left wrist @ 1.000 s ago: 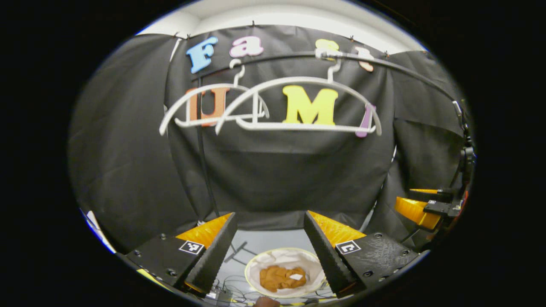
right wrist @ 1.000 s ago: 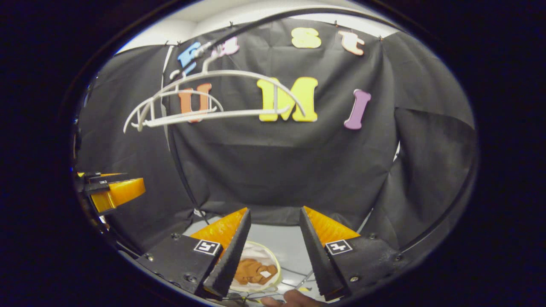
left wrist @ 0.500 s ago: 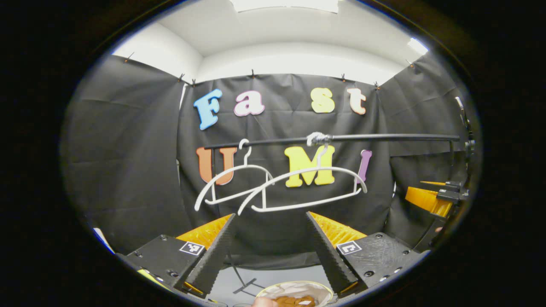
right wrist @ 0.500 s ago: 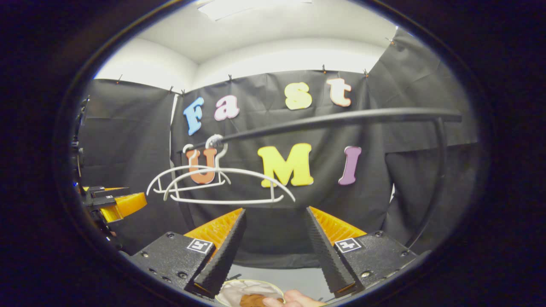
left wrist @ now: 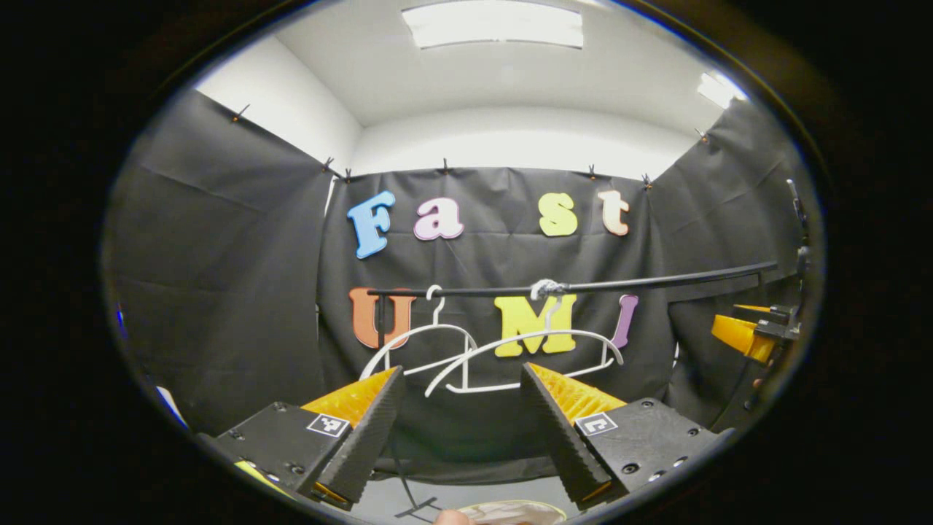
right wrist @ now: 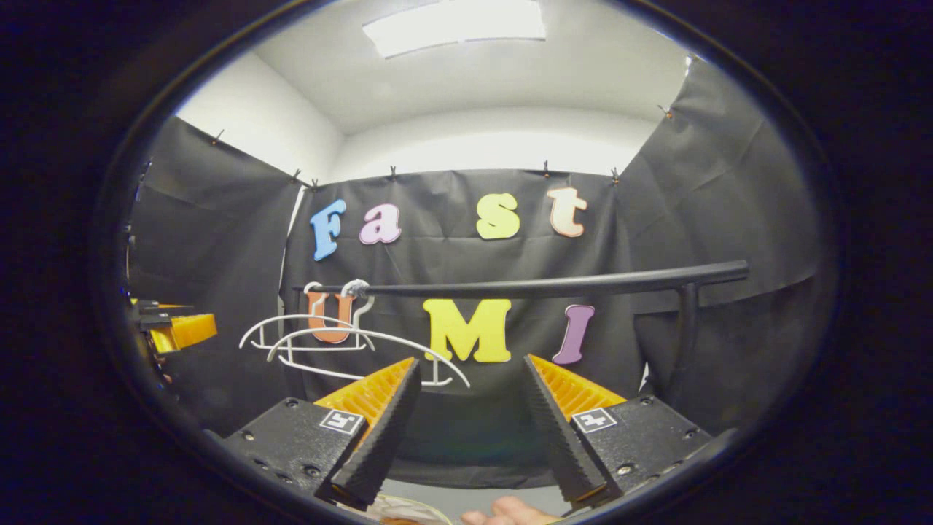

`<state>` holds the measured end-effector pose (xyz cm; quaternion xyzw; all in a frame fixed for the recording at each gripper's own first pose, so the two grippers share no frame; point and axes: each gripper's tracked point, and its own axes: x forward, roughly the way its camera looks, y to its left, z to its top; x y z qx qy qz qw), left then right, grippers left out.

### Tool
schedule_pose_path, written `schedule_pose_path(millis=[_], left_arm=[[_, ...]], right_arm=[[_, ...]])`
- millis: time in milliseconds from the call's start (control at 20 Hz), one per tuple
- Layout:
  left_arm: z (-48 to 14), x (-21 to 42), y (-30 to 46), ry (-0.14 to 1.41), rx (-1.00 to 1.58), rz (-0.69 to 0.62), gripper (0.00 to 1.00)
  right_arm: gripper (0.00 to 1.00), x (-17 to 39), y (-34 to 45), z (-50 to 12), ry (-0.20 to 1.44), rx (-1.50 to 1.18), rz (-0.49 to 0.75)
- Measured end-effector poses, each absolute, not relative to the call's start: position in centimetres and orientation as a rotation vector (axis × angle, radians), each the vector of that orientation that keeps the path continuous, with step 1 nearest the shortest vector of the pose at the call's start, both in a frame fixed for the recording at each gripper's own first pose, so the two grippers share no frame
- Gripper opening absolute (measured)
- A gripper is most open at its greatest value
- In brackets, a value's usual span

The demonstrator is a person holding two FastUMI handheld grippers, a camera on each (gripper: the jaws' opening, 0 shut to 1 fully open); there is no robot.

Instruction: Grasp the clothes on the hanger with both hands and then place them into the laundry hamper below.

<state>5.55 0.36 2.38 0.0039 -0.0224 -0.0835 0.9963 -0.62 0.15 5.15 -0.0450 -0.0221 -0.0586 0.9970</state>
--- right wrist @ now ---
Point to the white laundry hamper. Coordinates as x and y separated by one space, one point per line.
408 510

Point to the row of small backdrop clips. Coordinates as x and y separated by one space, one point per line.
545 170

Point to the dark metal stand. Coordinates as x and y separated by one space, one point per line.
131 248

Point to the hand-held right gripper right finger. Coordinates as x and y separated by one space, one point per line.
557 430

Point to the black backdrop cloth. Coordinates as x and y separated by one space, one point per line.
219 240

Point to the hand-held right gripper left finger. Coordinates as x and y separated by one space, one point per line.
383 430

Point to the white plastic hanger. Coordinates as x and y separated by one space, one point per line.
350 286
315 286

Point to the black clothes rack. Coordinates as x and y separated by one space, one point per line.
583 283

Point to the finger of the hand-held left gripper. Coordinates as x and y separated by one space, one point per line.
193 329
164 310

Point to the ceiling light panel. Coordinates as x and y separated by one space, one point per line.
452 22

